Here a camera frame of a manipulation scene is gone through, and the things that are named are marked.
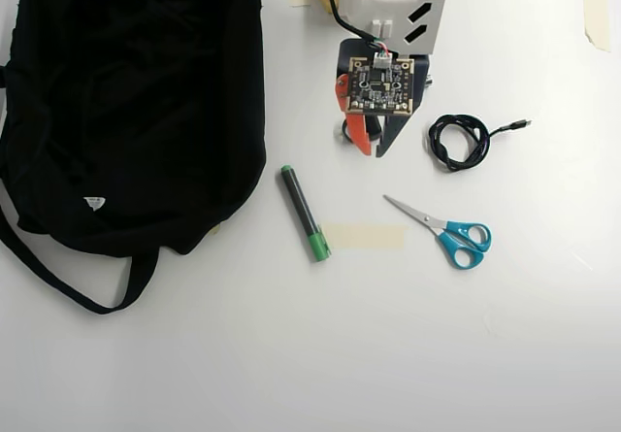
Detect dark navy gripper body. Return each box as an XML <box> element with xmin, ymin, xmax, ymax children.
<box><xmin>337</xmin><ymin>37</ymin><xmax>433</xmax><ymax>114</ymax></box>

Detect green capped black marker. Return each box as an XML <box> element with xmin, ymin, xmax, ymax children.
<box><xmin>278</xmin><ymin>163</ymin><xmax>334</xmax><ymax>264</ymax></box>

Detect black camera cable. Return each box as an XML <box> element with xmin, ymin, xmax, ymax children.
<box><xmin>328</xmin><ymin>0</ymin><xmax>389</xmax><ymax>50</ymax></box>

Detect black plastic ring clamp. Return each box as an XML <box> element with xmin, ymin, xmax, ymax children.
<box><xmin>339</xmin><ymin>116</ymin><xmax>385</xmax><ymax>146</ymax></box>

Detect black fabric bag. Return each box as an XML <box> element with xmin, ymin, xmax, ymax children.
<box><xmin>0</xmin><ymin>0</ymin><xmax>269</xmax><ymax>316</ymax></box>

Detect dark navy gripper finger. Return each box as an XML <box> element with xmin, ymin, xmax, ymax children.
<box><xmin>376</xmin><ymin>113</ymin><xmax>413</xmax><ymax>160</ymax></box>

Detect teal handled scissors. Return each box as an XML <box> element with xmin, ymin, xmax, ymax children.
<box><xmin>382</xmin><ymin>193</ymin><xmax>493</xmax><ymax>271</ymax></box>

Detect black coiled USB cable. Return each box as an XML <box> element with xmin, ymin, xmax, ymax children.
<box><xmin>426</xmin><ymin>114</ymin><xmax>534</xmax><ymax>174</ymax></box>

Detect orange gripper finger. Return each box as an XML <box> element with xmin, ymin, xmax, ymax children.
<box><xmin>333</xmin><ymin>73</ymin><xmax>375</xmax><ymax>158</ymax></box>

